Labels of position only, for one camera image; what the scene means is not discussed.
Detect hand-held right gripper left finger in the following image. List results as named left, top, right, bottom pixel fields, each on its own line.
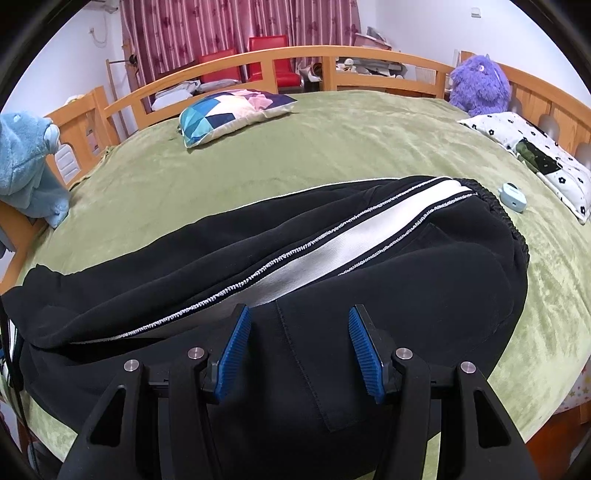
left=58, top=304, right=252, bottom=480

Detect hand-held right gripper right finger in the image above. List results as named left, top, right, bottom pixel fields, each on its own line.
left=348, top=305, right=539, bottom=480

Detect black pants with white stripe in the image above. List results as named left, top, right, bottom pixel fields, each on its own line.
left=2, top=174, right=529, bottom=480

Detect green bed blanket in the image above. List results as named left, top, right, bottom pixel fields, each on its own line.
left=0, top=90, right=591, bottom=480

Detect small light blue device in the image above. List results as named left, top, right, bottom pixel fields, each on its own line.
left=500, top=183, right=528, bottom=210

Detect geometric patterned pillow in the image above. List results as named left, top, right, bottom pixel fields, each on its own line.
left=178, top=89, right=297, bottom=149

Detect white slatted panel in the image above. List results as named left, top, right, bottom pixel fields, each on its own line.
left=54, top=143, right=80, bottom=184

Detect dark green cloth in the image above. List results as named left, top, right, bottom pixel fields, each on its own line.
left=515, top=138, right=561, bottom=175

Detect white floral pillow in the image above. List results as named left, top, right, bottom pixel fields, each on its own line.
left=457, top=112, right=591, bottom=224

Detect white folded bedding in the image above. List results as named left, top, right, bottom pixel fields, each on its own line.
left=151, top=79, right=241, bottom=112

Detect cluttered desk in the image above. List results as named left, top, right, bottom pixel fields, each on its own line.
left=335, top=27, right=455, bottom=85

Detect light blue plush garment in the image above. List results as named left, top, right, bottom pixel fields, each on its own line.
left=0, top=112, right=71, bottom=229

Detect purple plush toy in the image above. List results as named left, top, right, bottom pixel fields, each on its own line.
left=449, top=53, right=512, bottom=117

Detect red chair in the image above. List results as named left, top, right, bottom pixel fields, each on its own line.
left=198, top=52, right=242, bottom=85
left=248, top=35, right=303, bottom=90

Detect wooden coat rack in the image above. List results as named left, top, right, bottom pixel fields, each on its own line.
left=106, top=44, right=139, bottom=139

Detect red patterned curtain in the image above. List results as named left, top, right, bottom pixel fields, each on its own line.
left=121, top=0, right=362, bottom=100

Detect wooden bed frame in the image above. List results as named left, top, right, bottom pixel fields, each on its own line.
left=0, top=45, right=591, bottom=480

